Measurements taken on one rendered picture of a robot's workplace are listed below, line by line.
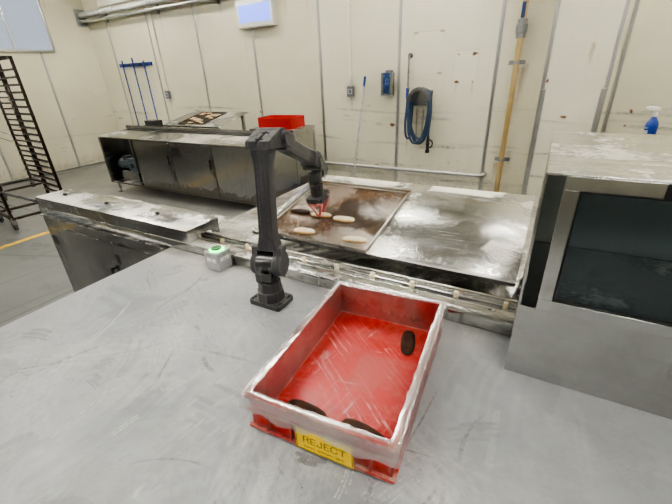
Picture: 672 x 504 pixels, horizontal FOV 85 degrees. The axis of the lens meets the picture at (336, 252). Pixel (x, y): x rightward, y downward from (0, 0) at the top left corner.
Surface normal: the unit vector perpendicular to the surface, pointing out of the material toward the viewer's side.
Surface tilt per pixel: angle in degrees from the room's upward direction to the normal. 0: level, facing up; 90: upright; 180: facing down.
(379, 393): 0
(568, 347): 90
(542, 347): 90
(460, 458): 0
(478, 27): 90
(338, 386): 0
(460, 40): 90
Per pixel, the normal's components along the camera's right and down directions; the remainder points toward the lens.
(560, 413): -0.04, -0.90
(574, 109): -0.48, 0.41
